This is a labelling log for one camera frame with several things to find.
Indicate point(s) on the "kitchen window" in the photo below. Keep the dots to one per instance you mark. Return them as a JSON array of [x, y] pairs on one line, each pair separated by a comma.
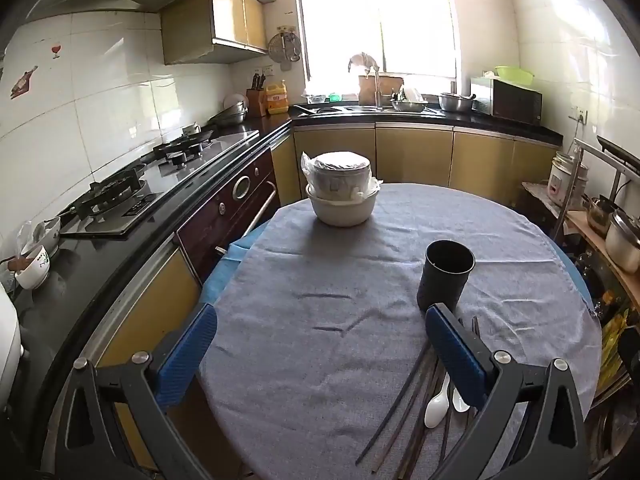
[[375, 20]]

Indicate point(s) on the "small steel pot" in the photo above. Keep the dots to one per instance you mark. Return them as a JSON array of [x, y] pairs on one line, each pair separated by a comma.
[[597, 215]]

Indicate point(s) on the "white countertop appliance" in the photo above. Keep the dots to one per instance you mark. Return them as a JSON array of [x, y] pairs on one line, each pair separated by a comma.
[[7, 340]]

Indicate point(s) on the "white wall socket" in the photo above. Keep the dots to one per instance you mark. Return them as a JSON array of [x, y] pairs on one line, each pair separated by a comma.
[[577, 114]]

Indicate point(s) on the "yellow upper cabinets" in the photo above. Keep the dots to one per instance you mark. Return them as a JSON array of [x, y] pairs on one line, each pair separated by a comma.
[[235, 20]]

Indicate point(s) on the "steel dish basin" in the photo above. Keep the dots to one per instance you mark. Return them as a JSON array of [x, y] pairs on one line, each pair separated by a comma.
[[409, 105]]

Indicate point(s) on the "yellow plastic bag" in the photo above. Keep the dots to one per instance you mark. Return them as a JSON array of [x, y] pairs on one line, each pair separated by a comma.
[[612, 355]]

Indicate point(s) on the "yellow lower cabinets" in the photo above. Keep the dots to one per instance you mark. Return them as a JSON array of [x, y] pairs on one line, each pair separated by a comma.
[[410, 155]]

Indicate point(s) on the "steel pot with lid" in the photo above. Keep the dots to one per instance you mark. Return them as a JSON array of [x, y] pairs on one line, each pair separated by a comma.
[[625, 240]]

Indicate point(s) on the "bottle wall sticker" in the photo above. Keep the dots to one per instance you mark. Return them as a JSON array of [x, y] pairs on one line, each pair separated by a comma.
[[24, 82]]

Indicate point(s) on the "black utensil holder cup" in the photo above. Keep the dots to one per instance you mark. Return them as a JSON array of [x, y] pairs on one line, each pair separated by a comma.
[[442, 285]]

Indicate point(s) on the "grey cloth on faucet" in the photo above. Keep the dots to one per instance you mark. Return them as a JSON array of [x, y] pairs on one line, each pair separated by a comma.
[[362, 60]]

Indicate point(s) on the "stacked steel basins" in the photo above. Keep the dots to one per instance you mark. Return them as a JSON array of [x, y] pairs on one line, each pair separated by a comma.
[[232, 110]]

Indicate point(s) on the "green plastic basin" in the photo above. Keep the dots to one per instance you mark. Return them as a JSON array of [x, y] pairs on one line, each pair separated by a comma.
[[514, 75]]

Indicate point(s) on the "maroon built-in oven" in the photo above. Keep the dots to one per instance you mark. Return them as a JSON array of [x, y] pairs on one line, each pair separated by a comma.
[[225, 215]]

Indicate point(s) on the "white plastic spoon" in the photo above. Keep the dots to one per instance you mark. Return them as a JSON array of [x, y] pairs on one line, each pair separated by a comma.
[[459, 402], [435, 407]]

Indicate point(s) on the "small side table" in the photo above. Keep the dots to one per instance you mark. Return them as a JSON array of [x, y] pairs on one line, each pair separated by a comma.
[[540, 195]]

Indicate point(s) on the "white rice cooker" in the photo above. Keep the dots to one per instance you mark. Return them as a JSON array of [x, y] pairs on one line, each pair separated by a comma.
[[567, 180]]

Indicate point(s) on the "metal storage rack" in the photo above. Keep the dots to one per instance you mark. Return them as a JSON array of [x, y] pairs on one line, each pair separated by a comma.
[[600, 155]]

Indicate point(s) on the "black kitchen countertop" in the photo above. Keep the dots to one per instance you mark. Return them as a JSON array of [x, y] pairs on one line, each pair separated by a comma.
[[100, 270]]

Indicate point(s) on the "group of dark chopsticks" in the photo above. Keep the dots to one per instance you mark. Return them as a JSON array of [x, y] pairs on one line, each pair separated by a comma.
[[422, 385]]

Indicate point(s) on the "black microwave oven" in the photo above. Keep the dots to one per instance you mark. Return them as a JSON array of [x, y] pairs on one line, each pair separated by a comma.
[[510, 102]]

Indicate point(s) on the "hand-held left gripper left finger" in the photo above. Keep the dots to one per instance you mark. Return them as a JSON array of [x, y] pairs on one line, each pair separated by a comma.
[[185, 355]]

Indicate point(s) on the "yellow oil bottle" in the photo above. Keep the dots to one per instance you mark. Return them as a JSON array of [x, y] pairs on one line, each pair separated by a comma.
[[276, 97]]

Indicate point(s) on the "black frying pan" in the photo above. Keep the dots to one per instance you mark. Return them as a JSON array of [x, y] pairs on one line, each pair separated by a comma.
[[197, 135]]

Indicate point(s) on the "wooden knife block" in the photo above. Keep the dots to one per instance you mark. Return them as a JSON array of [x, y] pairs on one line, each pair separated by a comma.
[[257, 97]]

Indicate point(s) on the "black gas stove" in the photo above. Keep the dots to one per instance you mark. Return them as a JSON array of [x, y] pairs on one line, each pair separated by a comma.
[[150, 190]]

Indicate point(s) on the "large white bowl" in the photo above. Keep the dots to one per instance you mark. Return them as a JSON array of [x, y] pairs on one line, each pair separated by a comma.
[[342, 210]]

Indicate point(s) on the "blue table cover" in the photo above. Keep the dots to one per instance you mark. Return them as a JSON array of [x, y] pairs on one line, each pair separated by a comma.
[[225, 275]]

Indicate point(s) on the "round hanging steamer rack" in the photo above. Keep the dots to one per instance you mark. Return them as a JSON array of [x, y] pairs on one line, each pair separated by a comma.
[[283, 47]]

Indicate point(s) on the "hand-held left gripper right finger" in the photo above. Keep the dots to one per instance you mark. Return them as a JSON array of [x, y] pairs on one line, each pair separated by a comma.
[[455, 355]]

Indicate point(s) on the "plastic-wrapped stack of bowls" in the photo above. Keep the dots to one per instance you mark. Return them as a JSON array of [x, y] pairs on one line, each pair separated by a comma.
[[340, 175]]

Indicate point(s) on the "yellow cabinets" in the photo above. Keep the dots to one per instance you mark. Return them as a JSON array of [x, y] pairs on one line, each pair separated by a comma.
[[410, 155], [235, 20]]

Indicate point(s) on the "grey tablecloth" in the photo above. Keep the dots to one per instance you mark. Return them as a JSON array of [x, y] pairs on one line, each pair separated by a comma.
[[325, 360]]

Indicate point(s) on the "wooden cutting board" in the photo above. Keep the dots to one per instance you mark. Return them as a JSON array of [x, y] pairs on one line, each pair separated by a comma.
[[392, 85]]

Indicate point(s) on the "wine glass wall sticker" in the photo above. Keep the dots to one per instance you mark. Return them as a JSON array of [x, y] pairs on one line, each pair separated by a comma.
[[56, 50]]

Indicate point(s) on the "steel sink faucet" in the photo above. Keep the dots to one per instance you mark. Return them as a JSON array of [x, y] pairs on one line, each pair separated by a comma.
[[377, 90]]

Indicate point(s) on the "white patterned bowl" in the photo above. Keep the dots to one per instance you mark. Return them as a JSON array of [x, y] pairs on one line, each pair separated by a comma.
[[47, 234], [32, 270]]

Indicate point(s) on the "steel mixing bowl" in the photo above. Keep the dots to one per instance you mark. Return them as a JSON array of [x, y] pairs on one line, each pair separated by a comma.
[[455, 101]]

